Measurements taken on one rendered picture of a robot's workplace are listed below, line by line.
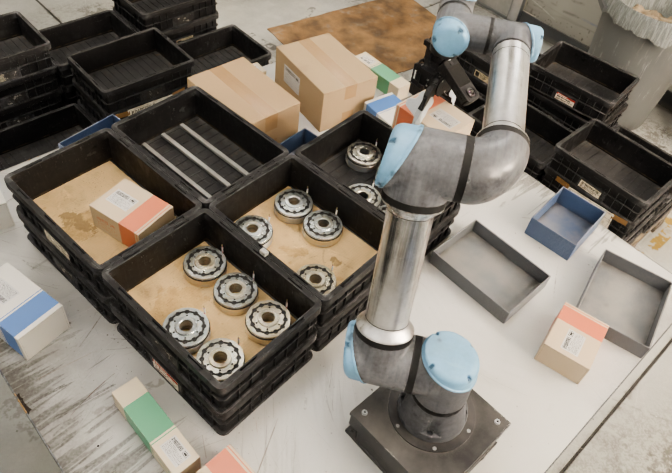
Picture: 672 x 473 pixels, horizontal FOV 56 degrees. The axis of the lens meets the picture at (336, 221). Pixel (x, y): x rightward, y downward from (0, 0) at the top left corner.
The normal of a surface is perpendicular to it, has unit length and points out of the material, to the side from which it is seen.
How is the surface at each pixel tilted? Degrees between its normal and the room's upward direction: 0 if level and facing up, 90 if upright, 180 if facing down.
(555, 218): 0
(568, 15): 90
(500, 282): 0
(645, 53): 94
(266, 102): 0
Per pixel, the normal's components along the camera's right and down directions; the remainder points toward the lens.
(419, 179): -0.18, 0.42
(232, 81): 0.11, -0.67
